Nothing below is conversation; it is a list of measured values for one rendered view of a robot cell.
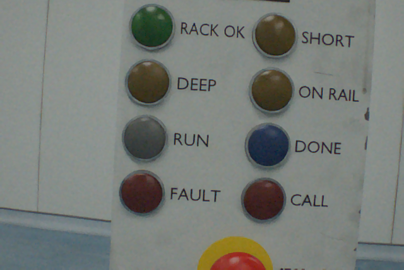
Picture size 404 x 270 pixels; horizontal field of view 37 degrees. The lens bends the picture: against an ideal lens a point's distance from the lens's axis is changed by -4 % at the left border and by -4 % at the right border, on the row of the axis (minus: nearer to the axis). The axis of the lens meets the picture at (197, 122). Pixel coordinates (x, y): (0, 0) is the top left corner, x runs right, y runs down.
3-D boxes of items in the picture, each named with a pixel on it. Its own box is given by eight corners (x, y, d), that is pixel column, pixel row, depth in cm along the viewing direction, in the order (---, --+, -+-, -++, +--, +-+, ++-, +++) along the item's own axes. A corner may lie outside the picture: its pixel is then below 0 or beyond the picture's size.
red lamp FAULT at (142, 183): (161, 216, 41) (163, 174, 41) (119, 213, 41) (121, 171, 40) (161, 214, 41) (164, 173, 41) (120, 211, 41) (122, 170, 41)
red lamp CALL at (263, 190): (283, 222, 41) (287, 181, 41) (242, 221, 41) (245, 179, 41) (281, 219, 42) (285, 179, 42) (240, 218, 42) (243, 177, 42)
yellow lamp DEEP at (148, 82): (168, 105, 40) (171, 61, 40) (125, 102, 40) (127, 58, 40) (168, 105, 41) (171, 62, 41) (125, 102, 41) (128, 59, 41)
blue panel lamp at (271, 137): (288, 168, 41) (291, 126, 41) (246, 166, 41) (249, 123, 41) (286, 166, 42) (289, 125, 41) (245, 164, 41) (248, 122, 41)
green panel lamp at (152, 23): (172, 48, 40) (175, 5, 40) (128, 46, 40) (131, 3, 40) (172, 49, 41) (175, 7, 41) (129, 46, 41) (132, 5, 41)
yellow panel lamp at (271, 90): (292, 113, 41) (295, 70, 40) (250, 110, 40) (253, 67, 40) (290, 112, 41) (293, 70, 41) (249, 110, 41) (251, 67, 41)
